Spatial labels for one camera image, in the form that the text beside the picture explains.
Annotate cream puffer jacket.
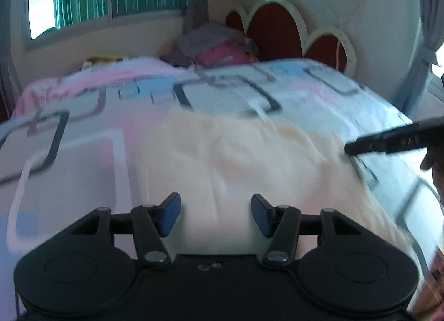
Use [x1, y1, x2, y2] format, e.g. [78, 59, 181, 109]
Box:
[131, 112, 411, 254]

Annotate red white scalloped headboard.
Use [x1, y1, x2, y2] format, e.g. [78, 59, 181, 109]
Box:
[225, 0, 357, 78]

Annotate yellow patterned item behind bed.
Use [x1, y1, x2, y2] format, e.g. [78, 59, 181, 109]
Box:
[82, 56, 126, 70]

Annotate grey left curtain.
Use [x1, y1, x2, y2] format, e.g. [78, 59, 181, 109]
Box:
[0, 55, 22, 118]

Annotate pile of folded clothes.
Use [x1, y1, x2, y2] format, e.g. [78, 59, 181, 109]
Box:
[160, 22, 257, 68]

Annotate pink blanket pillow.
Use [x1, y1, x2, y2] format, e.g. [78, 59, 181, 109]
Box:
[13, 57, 188, 116]

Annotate grey far right curtain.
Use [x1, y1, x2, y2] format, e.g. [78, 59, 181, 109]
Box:
[393, 0, 443, 116]

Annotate patterned bed sheet mattress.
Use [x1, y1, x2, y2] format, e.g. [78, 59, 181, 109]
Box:
[1, 59, 443, 320]

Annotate person right hand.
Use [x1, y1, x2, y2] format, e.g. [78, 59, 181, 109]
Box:
[421, 147, 444, 204]

